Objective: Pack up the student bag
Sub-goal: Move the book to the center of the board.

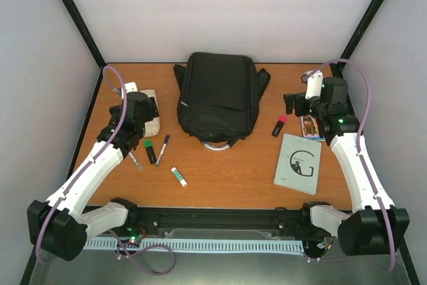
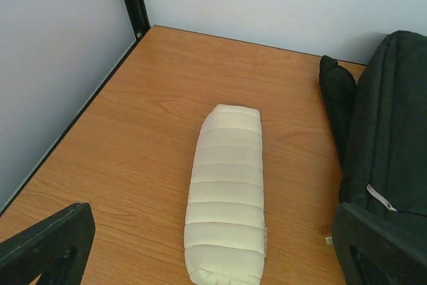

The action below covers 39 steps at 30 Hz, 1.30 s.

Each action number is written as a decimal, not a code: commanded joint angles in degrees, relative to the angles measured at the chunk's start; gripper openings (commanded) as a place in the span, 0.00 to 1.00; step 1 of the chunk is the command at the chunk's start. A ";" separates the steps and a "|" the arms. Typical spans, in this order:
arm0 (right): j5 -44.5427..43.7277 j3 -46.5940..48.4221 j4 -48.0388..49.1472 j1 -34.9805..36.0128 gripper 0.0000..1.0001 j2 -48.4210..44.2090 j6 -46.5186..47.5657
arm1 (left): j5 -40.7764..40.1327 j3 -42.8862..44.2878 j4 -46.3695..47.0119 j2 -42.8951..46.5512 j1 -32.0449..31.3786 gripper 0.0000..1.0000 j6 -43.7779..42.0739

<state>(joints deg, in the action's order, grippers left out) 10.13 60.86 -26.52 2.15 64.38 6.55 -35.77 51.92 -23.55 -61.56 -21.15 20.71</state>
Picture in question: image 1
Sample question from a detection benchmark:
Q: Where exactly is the grey book with G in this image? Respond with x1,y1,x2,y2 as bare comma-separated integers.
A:
273,133,322,195

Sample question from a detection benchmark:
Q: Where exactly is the black student backpack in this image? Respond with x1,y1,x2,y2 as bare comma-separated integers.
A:
173,52,271,151

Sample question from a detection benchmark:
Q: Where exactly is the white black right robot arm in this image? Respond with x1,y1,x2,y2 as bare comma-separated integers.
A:
284,71,410,258

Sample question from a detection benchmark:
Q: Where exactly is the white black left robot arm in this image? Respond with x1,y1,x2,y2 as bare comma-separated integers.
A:
27,89,159,261

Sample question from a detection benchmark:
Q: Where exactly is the pink cap black highlighter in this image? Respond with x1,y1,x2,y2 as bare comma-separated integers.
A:
272,115,287,137

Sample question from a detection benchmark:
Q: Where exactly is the dog picture book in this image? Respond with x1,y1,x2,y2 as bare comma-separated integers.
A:
300,115,325,141

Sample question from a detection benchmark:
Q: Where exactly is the beige fabric pencil case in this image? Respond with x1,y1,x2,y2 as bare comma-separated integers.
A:
141,89,160,137

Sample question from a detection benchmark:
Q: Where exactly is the green cap black highlighter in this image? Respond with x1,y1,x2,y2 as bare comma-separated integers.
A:
144,139,157,164

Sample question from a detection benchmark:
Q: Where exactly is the blue cap white marker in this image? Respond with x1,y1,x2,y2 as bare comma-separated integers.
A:
155,134,170,167

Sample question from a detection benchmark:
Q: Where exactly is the silver grey pen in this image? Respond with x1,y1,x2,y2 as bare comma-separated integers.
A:
129,152,143,171

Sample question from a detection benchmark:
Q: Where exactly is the white green glue stick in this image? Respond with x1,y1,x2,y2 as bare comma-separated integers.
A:
171,167,187,187

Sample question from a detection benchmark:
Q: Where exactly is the small green lit circuit board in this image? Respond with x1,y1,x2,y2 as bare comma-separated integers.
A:
127,227,145,243

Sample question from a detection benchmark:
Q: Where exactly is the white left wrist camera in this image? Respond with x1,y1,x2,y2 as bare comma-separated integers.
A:
113,82,138,98

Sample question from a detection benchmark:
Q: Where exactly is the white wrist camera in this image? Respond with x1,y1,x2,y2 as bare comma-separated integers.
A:
302,70,323,100
113,82,138,98

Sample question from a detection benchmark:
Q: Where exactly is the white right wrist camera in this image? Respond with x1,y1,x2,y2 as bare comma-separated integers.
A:
302,70,323,100

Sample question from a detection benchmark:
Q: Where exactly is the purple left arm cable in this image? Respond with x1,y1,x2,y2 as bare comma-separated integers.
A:
35,65,128,262

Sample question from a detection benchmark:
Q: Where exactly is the light blue cable duct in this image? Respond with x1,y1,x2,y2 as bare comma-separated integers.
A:
82,237,305,254

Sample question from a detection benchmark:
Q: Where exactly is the black right frame post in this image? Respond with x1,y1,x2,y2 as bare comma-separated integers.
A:
341,0,385,59

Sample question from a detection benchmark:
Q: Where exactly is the black frame post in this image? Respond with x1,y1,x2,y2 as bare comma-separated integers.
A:
41,0,107,69
341,0,385,59

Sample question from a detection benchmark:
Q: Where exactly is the black left frame post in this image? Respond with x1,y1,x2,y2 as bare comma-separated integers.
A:
41,0,107,69

